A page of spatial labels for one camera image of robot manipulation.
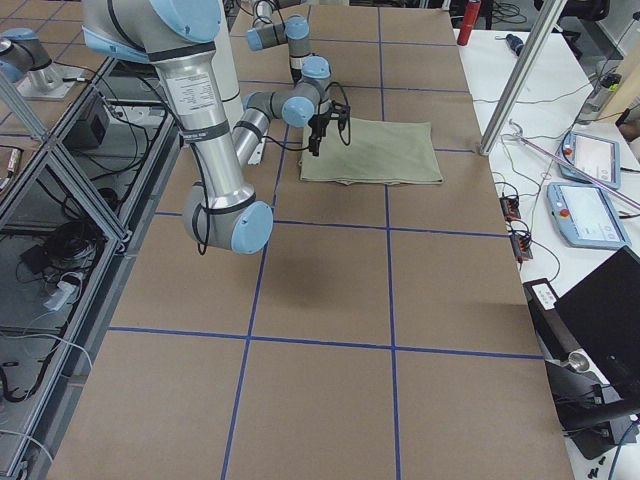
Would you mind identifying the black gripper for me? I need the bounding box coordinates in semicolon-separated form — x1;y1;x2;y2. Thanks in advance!
307;100;351;157

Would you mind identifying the olive green long-sleeve shirt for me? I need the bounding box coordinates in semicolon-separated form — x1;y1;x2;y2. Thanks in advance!
299;118;444;185

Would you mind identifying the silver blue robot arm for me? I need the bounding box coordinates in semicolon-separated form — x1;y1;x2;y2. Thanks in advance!
246;1;312;84
83;1;351;254

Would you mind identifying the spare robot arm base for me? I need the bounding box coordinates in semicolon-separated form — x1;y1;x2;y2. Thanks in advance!
1;27;85;101

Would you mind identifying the orange terminal block upper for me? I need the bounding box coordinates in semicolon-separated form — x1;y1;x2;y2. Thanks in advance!
499;196;522;221

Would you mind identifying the orange terminal block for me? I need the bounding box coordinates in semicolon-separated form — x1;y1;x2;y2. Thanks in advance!
499;196;522;221
509;233;533;264

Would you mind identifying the red bottle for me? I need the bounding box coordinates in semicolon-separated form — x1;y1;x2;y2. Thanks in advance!
457;0;481;46

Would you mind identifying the orange terminal block lower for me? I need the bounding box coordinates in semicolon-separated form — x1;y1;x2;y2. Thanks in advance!
509;233;533;264

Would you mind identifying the upper teach pendant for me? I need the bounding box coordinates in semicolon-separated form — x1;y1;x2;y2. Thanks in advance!
558;131;621;189

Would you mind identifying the teach pendant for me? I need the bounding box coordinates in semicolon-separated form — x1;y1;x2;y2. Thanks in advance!
546;182;631;250
558;131;621;189

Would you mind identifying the lower teach pendant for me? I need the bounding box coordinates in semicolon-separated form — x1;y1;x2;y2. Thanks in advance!
546;182;631;250

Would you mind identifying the white power strip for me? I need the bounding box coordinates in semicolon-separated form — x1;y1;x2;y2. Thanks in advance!
43;280;79;311

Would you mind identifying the seated person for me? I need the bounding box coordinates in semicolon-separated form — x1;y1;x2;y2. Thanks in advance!
616;108;640;143

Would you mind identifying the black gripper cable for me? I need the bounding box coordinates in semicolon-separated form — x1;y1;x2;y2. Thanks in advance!
262;82;353;151

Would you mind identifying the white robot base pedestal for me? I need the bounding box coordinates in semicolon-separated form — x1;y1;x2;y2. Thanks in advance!
214;19;269;166

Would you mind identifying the aluminium frame post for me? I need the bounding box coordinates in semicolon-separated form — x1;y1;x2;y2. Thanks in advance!
478;0;567;156

